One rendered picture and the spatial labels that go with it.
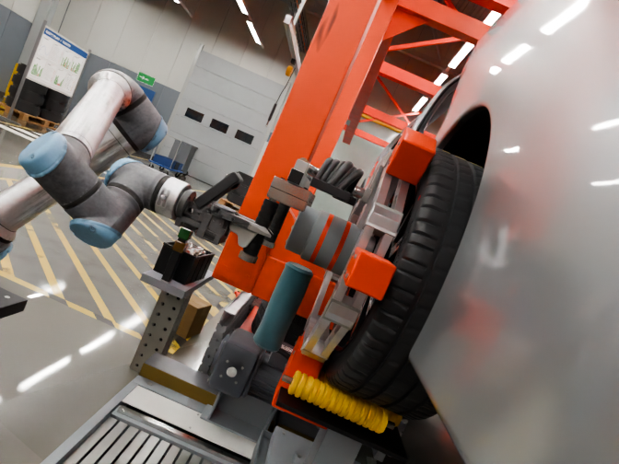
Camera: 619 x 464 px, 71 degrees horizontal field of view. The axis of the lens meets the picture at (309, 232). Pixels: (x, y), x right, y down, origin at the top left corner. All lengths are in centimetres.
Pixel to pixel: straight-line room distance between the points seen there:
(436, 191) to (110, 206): 66
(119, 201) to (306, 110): 85
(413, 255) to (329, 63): 98
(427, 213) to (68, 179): 68
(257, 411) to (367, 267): 104
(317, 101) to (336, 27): 27
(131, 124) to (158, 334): 87
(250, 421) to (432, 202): 115
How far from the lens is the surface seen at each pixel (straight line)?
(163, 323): 189
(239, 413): 174
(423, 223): 86
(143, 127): 145
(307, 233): 108
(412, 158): 95
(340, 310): 90
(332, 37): 168
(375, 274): 80
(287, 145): 159
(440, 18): 392
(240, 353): 147
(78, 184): 93
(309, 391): 109
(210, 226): 98
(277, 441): 145
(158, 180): 101
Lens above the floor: 93
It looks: 4 degrees down
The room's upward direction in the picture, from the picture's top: 24 degrees clockwise
